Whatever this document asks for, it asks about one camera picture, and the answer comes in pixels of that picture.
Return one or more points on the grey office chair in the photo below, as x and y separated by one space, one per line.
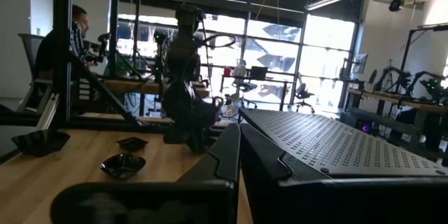
31 49

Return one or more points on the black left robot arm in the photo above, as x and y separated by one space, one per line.
183 59

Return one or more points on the black laptop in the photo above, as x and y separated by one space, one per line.
258 73

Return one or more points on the red cup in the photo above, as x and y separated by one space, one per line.
227 71

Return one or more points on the black office chair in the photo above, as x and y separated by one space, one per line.
245 87
304 94

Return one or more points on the black ceiling spotlight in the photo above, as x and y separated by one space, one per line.
396 3

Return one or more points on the person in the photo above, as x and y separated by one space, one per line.
45 56

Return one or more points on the computer with purple light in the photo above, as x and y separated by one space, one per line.
365 127

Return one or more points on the black background robot arm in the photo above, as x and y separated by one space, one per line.
393 75
159 52
432 85

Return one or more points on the black pot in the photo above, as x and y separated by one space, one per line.
132 144

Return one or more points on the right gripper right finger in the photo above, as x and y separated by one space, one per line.
260 182

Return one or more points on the black aluminium rig frame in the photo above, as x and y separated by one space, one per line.
62 59

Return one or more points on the background computer monitor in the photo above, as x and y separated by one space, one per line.
360 63

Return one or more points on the wooden background table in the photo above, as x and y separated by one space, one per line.
402 103
140 87

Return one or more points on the black perforated metal shelf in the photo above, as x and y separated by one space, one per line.
350 147

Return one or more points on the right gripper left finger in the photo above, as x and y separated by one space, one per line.
224 154

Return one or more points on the small black square plate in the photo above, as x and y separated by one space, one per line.
122 166

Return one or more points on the black wavy square plate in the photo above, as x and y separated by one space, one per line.
40 143

